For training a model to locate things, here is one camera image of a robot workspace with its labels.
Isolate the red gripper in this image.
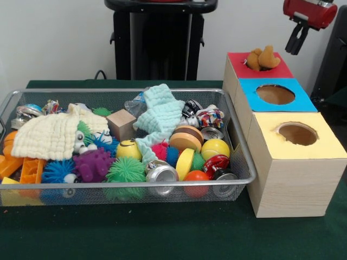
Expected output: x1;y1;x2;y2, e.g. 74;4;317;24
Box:
282;0;338;55

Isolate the brown plush toy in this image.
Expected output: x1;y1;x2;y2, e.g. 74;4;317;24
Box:
246;45;281;72

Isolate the mint green cloth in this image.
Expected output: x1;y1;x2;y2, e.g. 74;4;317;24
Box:
132;83;185;163

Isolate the wooden box with three holes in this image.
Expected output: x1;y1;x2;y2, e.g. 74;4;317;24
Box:
222;51;347;219

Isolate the shallow silver mesh bin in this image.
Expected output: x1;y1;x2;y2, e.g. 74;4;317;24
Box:
0;88;257;207

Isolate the black stand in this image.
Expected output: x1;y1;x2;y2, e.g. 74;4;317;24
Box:
310;5;347;102

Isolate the dark green tablecloth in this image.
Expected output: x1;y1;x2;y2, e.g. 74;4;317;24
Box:
0;79;347;260
325;88;347;109

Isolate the yellow ball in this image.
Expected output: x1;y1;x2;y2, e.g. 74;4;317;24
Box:
201;139;230;161

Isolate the crushed red can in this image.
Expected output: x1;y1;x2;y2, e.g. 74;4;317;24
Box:
202;154;239;197

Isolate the toy hamburger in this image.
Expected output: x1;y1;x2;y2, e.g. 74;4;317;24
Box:
169;126;204;152

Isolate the orange red ball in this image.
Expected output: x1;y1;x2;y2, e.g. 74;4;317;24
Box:
184;170;210;197

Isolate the wooden cube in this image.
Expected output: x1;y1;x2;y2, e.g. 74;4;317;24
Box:
106;109;137;141

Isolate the purple spiky rubber toy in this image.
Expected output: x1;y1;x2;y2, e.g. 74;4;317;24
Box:
73;148;116;183

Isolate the cream knitted cloth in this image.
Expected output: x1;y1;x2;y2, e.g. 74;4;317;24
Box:
10;104;108;160

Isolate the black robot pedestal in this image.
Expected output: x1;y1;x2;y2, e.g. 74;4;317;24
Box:
104;0;219;81

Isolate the green stringy rubber ball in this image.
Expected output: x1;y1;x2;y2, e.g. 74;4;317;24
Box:
105;157;147;202

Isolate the blue stringy ball with eyes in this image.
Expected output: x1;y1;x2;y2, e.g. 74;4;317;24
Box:
41;159;78;201

